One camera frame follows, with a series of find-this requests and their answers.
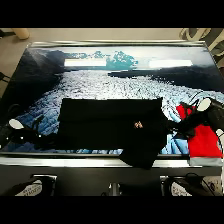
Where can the red garment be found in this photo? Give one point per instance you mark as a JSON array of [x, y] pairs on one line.
[[204, 141]]

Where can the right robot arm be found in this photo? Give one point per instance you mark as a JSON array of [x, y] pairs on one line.
[[203, 115]]

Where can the grey garment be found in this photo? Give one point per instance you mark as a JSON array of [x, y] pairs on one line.
[[206, 161]]

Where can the black T-shirt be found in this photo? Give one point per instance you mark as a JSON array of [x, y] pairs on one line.
[[110, 126]]

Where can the silver frame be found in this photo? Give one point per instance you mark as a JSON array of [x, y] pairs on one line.
[[83, 162]]

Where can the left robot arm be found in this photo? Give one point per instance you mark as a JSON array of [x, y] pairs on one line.
[[20, 133]]

